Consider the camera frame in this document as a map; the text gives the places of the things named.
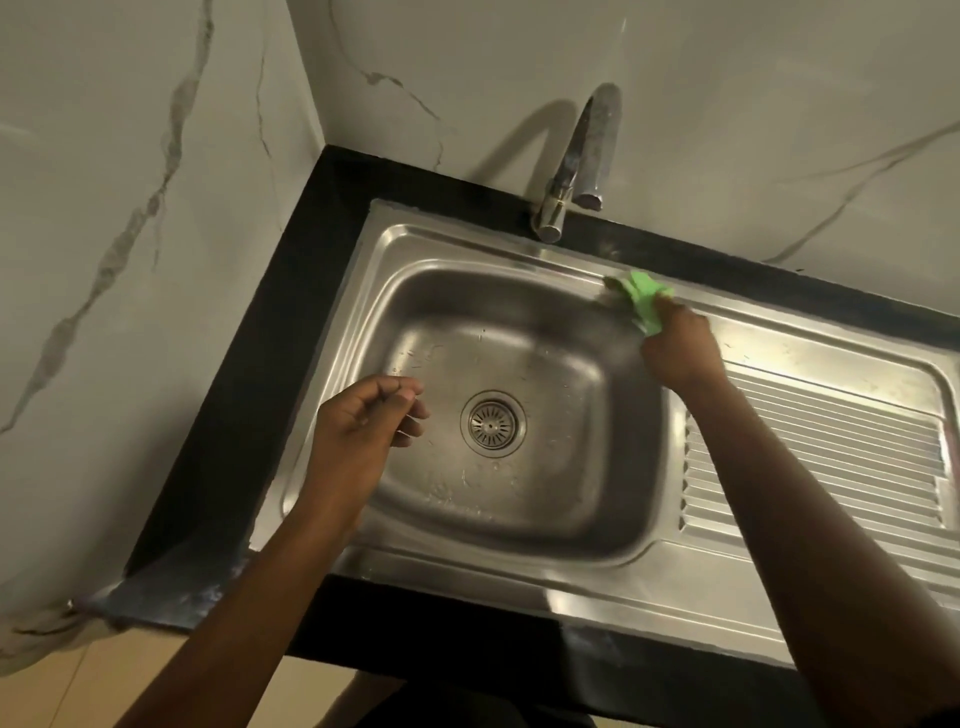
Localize person's left hand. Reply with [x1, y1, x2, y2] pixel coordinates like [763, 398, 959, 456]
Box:
[296, 374, 431, 519]

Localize person's right hand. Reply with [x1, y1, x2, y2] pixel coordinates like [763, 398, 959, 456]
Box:
[638, 293, 730, 395]

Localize green cleaning cloth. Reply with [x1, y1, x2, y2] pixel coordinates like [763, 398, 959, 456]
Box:
[605, 269, 676, 337]

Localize metal drain strainer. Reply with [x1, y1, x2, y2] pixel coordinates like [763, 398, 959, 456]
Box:
[460, 389, 528, 457]

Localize stainless steel sink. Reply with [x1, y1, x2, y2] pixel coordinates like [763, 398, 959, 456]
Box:
[247, 198, 960, 673]

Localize person's right forearm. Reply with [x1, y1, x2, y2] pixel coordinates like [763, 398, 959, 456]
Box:
[674, 374, 960, 728]

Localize person's left forearm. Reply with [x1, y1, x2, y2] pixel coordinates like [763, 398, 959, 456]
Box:
[116, 502, 361, 728]

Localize person's black shirt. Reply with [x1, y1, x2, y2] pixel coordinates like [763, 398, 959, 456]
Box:
[352, 678, 960, 728]

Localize chrome faucet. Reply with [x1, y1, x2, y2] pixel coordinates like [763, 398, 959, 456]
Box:
[530, 82, 624, 244]

